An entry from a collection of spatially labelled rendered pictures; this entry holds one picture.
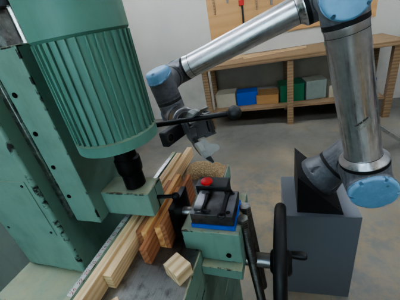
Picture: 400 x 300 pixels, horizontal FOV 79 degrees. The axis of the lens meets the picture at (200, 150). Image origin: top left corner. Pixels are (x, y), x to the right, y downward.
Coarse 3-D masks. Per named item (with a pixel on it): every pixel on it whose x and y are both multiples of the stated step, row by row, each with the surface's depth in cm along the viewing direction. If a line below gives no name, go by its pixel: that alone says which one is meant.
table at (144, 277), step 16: (224, 176) 81; (176, 240) 61; (160, 256) 57; (192, 256) 56; (128, 272) 55; (144, 272) 54; (160, 272) 53; (208, 272) 57; (224, 272) 55; (240, 272) 54; (112, 288) 52; (128, 288) 51; (144, 288) 51; (160, 288) 50; (176, 288) 50; (192, 288) 51
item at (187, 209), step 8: (184, 192) 63; (176, 200) 59; (184, 200) 63; (168, 208) 57; (176, 208) 58; (184, 208) 61; (176, 216) 58; (184, 216) 62; (176, 224) 59; (176, 232) 60
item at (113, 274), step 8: (184, 152) 93; (192, 152) 96; (184, 160) 88; (176, 168) 83; (184, 168) 88; (168, 176) 80; (136, 224) 62; (128, 240) 58; (136, 240) 59; (120, 248) 56; (128, 248) 56; (136, 248) 59; (120, 256) 54; (128, 256) 56; (112, 264) 53; (120, 264) 53; (128, 264) 56; (112, 272) 51; (120, 272) 53; (112, 280) 51; (120, 280) 53
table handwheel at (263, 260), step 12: (276, 204) 61; (276, 216) 55; (276, 228) 52; (276, 240) 50; (264, 252) 62; (276, 252) 49; (288, 252) 59; (264, 264) 60; (276, 264) 48; (288, 264) 57; (276, 276) 47; (288, 276) 58; (276, 288) 47
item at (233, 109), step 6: (234, 108) 58; (204, 114) 62; (210, 114) 61; (216, 114) 60; (222, 114) 60; (228, 114) 59; (234, 114) 58; (240, 114) 58; (168, 120) 66; (174, 120) 65; (180, 120) 64; (186, 120) 63; (192, 120) 63; (198, 120) 62; (162, 126) 67
